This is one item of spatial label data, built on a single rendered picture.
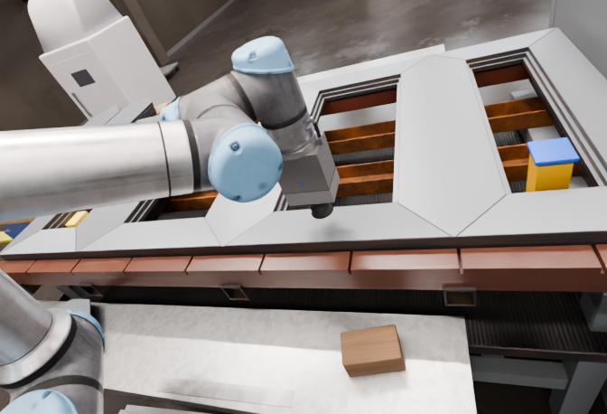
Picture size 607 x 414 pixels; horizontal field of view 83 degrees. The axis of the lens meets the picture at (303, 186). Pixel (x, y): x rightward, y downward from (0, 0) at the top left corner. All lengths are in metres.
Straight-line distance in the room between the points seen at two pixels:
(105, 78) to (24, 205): 3.73
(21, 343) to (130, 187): 0.35
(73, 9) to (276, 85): 3.69
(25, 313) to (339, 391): 0.50
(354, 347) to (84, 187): 0.50
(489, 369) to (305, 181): 0.75
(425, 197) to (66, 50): 3.83
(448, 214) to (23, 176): 0.57
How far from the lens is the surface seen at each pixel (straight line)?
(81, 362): 0.68
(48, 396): 0.62
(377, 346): 0.66
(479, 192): 0.68
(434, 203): 0.67
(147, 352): 0.95
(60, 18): 4.22
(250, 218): 0.77
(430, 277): 0.63
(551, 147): 0.72
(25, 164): 0.34
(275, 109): 0.49
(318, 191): 0.57
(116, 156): 0.34
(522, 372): 1.12
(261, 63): 0.47
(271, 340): 0.78
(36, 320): 0.64
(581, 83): 0.98
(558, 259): 0.63
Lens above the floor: 1.32
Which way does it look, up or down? 37 degrees down
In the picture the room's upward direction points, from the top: 23 degrees counter-clockwise
